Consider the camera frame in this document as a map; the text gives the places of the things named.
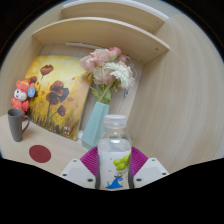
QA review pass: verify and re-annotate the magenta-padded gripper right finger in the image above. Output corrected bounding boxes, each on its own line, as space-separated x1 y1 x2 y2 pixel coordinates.
128 145 170 190

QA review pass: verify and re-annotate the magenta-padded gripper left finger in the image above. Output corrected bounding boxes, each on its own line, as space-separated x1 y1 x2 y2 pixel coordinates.
59 145 101 190

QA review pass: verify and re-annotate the clear plastic drink bottle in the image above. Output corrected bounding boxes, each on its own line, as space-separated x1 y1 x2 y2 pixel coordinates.
96 114 133 191

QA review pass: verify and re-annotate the flat round red coaster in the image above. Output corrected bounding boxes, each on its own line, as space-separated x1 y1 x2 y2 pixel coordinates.
28 144 52 164

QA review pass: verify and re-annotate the pale teal faceted vase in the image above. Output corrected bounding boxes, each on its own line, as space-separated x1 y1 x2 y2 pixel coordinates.
80 101 110 150

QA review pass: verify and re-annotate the grey ribbed mug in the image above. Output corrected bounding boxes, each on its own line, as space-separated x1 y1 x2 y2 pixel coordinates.
7 108 31 143

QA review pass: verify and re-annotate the yellow poppy flower painting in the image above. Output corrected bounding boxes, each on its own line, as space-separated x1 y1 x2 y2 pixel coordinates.
24 54 94 141

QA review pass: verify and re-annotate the red plush toy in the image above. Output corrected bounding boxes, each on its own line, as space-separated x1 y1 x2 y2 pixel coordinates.
10 78 37 116

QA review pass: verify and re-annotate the pink and white flower bouquet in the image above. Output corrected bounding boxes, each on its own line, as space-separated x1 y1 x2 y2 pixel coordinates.
79 46 137 104

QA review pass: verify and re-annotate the light wooden shelf unit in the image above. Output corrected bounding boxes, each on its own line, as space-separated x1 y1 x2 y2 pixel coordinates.
32 0 171 64

